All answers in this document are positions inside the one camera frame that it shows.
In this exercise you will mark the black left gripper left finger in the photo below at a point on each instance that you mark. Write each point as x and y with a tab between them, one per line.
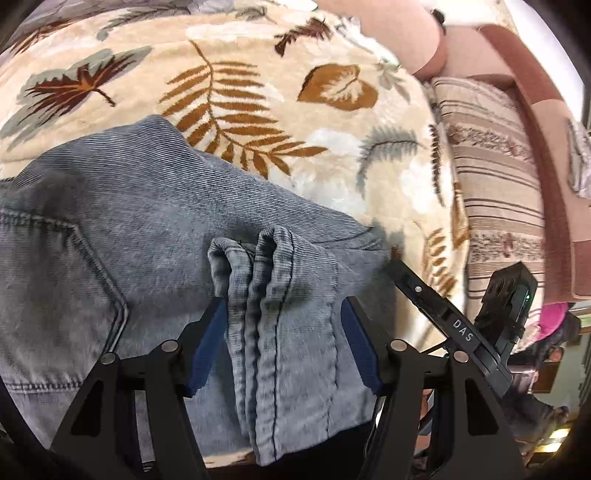
98	434

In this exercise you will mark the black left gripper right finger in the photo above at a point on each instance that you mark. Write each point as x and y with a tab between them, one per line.
435	417

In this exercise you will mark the blue denim pants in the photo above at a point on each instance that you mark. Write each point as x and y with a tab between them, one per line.
114	242

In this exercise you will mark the striped floral beige pillow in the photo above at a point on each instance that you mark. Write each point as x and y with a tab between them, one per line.
497	183

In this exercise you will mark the grey cloth on backrest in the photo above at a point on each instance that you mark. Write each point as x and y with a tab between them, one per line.
579	172

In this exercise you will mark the pink bolster cushion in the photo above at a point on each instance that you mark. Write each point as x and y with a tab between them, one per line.
407	28

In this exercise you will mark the small black object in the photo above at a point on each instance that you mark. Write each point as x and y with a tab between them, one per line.
440	17

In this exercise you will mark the leaf pattern fleece blanket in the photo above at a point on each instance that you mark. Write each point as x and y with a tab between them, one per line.
285	91

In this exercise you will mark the grey quilted pillow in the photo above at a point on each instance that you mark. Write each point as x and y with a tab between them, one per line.
210	6

